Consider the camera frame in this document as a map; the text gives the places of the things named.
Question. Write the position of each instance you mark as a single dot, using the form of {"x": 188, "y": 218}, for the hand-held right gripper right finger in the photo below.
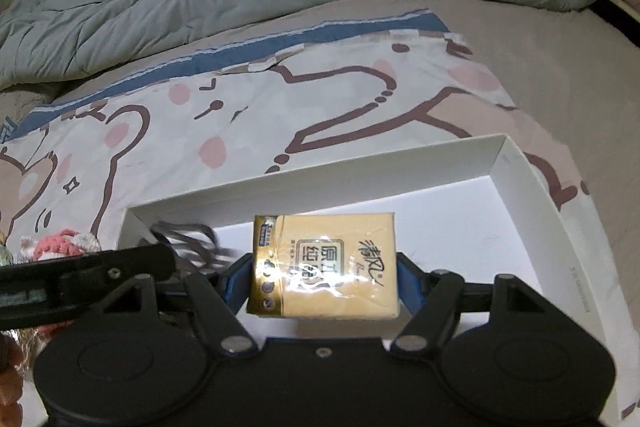
{"x": 409, "y": 283}

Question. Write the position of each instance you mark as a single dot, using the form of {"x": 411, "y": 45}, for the yellow tissue packet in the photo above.
{"x": 325, "y": 264}

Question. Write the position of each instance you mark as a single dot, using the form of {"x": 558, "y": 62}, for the white cardboard box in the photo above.
{"x": 530, "y": 227}

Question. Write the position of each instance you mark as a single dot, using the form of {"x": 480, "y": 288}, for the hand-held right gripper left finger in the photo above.
{"x": 234, "y": 283}

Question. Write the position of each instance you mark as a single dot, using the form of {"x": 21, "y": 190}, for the pink crocheted item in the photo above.
{"x": 60, "y": 244}

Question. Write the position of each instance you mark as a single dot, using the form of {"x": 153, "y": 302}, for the person's left hand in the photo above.
{"x": 9, "y": 394}

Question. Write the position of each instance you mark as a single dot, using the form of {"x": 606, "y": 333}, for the bear printed blanket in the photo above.
{"x": 320, "y": 107}

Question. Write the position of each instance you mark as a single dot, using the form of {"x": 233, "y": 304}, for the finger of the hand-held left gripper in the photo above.
{"x": 135, "y": 263}

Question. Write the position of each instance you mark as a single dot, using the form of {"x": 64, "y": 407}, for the beige bed sheet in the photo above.
{"x": 555, "y": 57}

